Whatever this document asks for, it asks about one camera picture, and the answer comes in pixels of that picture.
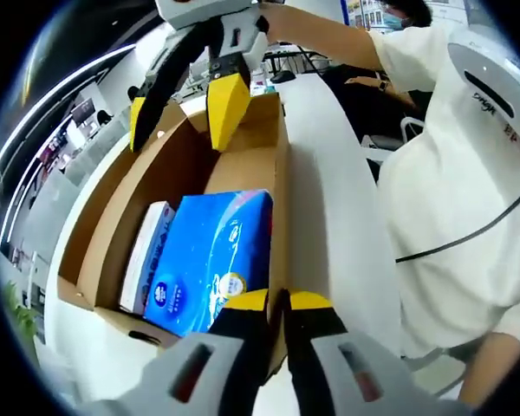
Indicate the black computer mouse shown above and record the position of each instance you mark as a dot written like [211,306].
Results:
[283,77]

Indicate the white ceiling light strip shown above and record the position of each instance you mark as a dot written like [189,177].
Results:
[91,69]

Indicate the blue white wall board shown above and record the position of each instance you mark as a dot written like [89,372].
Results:
[364,11]

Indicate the blue soft tissue pack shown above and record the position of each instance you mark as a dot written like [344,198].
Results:
[216,251]

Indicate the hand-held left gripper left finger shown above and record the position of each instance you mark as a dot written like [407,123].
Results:
[242,329]

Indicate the green plant in white pot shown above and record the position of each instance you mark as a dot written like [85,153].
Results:
[21,312]

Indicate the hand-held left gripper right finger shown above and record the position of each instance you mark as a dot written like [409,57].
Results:
[312,333]

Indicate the white office chair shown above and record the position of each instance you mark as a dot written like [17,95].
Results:
[411,125]

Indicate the wall display screen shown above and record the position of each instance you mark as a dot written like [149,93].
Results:
[82,110]

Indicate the person's white shirt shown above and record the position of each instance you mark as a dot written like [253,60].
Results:
[437,208]

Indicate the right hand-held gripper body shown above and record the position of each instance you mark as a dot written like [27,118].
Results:
[208,8]

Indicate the brown cardboard shoe box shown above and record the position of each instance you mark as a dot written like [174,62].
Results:
[108,208]

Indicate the white chest device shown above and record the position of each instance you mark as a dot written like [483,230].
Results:
[476,56]

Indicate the person's right hand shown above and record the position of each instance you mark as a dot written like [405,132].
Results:
[277,24]

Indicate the white blue tissue pack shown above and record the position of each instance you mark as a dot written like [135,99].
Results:
[147,251]

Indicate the person's head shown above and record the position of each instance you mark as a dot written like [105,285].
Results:
[416,11]

